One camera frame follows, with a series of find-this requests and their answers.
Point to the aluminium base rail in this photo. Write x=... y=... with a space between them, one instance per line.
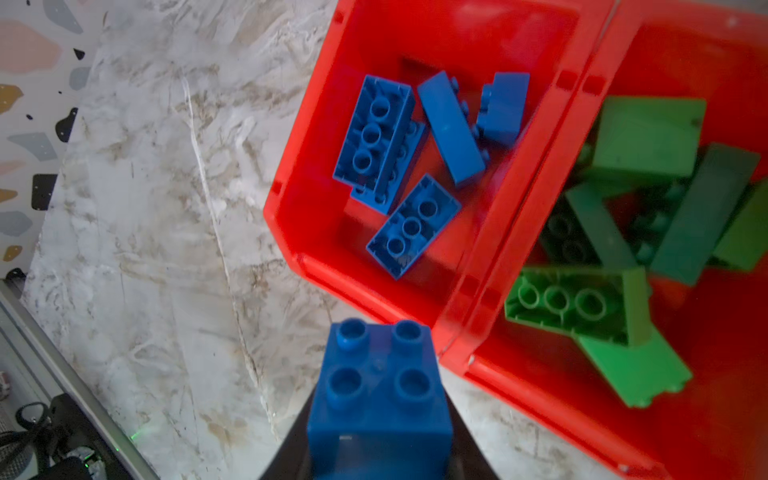
x=52 y=425

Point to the blue lego pile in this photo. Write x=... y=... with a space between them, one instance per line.
x=394 y=128

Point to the blue small lego brick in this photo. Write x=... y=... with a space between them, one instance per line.
x=379 y=410

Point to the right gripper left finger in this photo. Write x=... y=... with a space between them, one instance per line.
x=292 y=460

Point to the green lego pile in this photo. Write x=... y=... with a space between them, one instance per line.
x=648 y=201

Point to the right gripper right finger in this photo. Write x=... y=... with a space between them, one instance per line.
x=466 y=462

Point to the left red bin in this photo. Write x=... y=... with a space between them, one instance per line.
x=323 y=233

